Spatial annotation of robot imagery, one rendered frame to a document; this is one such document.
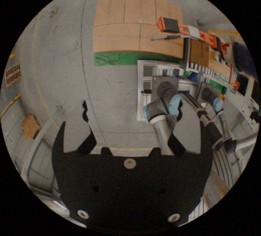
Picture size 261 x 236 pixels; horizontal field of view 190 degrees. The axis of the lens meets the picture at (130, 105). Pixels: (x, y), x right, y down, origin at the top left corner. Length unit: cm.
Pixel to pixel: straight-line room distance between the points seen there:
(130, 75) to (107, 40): 86
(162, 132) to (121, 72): 142
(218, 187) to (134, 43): 123
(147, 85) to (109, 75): 77
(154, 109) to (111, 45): 91
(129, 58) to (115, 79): 50
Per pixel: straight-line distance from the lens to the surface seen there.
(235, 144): 73
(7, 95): 890
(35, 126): 677
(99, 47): 117
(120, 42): 111
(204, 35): 57
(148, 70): 145
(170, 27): 41
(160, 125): 45
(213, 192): 28
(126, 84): 172
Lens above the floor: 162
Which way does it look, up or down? 57 degrees down
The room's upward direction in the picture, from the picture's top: 177 degrees counter-clockwise
